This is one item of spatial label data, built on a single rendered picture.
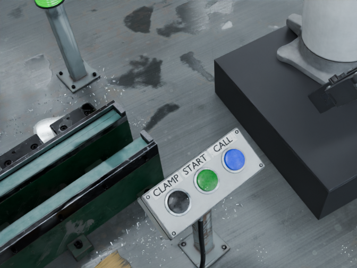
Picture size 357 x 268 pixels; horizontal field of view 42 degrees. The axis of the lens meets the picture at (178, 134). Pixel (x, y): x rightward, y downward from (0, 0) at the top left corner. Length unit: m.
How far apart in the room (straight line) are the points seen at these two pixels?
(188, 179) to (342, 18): 0.40
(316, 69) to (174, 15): 0.48
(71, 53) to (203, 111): 0.33
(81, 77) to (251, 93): 0.43
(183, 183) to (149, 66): 0.57
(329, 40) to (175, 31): 0.47
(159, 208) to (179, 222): 0.03
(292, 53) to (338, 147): 0.23
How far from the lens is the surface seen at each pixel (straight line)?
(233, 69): 0.99
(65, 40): 1.08
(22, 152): 1.00
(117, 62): 1.19
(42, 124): 1.11
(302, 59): 0.98
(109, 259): 0.89
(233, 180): 0.66
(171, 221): 0.63
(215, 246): 0.88
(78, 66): 1.14
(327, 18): 0.87
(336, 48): 0.91
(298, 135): 0.88
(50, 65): 1.23
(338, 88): 0.54
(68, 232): 0.88
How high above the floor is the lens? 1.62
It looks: 54 degrees down
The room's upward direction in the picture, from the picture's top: 8 degrees counter-clockwise
